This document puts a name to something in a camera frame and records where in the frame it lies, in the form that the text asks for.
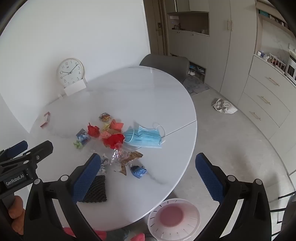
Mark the beige drawer cabinet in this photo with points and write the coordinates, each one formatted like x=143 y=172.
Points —
x=266 y=92

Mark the brown door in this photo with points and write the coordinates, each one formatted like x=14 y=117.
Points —
x=155 y=27

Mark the tall beige wardrobe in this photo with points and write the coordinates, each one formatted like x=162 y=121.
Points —
x=231 y=58

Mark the white dish rack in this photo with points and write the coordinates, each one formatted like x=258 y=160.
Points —
x=276 y=62

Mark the white blue candy wrapper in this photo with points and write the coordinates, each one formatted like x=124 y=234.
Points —
x=104 y=165

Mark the white canvas tote bag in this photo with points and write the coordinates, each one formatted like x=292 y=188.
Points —
x=223 y=106

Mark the black metal chair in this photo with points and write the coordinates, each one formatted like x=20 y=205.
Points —
x=290 y=213

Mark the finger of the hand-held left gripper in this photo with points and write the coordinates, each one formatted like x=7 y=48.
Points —
x=17 y=147
x=42 y=149

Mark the yellow crumpled paper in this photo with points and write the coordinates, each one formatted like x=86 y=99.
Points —
x=106 y=127

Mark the orange paper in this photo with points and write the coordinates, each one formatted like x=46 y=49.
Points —
x=115 y=125

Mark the brown gold snack wrapper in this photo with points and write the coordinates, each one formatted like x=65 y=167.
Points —
x=130 y=156

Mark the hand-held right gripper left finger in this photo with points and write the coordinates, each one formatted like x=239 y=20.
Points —
x=89 y=178

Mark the white countertop appliance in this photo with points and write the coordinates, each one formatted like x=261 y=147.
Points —
x=291 y=66

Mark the white card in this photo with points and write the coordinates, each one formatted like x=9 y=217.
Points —
x=74 y=88

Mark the clear plastic wrapper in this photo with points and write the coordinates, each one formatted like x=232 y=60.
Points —
x=116 y=155

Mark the blue face mask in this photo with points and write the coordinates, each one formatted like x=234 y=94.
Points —
x=150 y=139
x=130 y=135

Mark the red garment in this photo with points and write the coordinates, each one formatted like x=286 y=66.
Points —
x=69 y=233

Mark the large red paper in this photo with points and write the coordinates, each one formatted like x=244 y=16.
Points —
x=113 y=140

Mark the pair of shoes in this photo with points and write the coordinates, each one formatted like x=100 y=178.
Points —
x=193 y=70

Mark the round white clock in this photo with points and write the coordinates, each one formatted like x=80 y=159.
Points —
x=69 y=71

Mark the green crumpled paper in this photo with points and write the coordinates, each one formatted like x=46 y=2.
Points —
x=78 y=144

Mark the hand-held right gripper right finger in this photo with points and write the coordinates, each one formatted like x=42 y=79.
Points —
x=208 y=177

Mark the grey upholstered chair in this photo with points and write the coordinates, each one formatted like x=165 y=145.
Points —
x=165 y=64

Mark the wall shelf with books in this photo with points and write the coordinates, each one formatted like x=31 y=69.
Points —
x=274 y=17

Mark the red white small box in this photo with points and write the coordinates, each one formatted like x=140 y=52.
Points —
x=45 y=119

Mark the white slotted waste bin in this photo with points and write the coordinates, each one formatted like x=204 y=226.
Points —
x=173 y=215

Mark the beige cabinet with open niche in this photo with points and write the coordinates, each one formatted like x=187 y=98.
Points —
x=187 y=44

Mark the black foam pad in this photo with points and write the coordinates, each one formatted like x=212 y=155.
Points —
x=98 y=190

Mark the grey patterned rug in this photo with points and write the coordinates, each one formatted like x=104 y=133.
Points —
x=195 y=85

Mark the light blue quilted cloth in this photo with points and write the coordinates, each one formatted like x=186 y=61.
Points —
x=119 y=234

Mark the blue white patterned wrapper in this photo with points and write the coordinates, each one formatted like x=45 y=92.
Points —
x=82 y=136

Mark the brown printed snack wrapper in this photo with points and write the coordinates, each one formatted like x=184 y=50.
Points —
x=104 y=116

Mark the person's left hand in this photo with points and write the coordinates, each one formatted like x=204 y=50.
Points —
x=16 y=206

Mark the small red paper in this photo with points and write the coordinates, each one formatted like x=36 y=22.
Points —
x=93 y=131

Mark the pink crumpled paper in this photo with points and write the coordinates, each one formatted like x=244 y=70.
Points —
x=105 y=134

